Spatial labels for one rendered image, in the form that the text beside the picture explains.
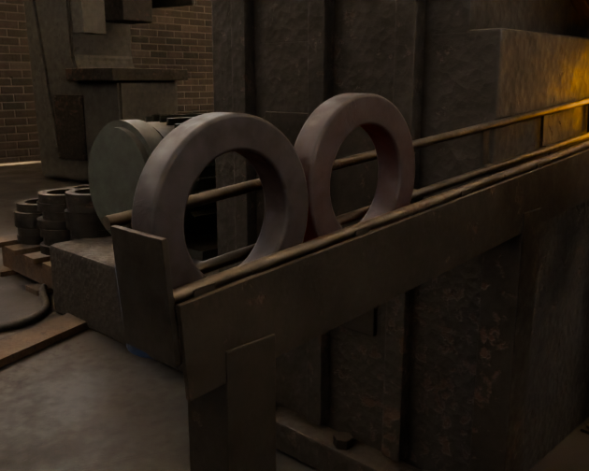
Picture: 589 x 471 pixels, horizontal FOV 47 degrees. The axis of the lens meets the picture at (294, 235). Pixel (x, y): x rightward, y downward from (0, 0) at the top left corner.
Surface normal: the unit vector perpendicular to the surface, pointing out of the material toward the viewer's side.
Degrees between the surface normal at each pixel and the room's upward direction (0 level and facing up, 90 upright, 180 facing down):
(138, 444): 0
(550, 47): 90
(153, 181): 65
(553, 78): 90
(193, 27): 90
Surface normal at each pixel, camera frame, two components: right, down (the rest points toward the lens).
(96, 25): 0.83, 0.12
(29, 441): 0.00, -0.97
